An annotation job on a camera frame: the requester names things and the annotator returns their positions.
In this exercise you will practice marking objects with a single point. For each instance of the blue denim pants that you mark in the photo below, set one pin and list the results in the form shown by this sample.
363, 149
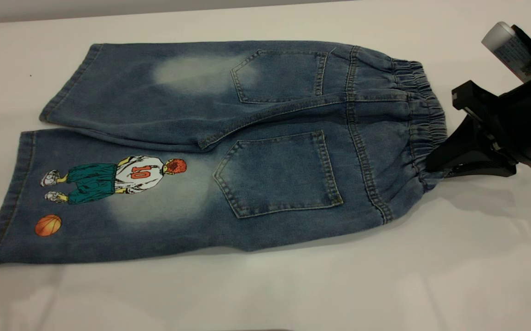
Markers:
274, 174

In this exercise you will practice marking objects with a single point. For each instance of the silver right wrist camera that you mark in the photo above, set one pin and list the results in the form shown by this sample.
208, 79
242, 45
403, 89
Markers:
511, 48

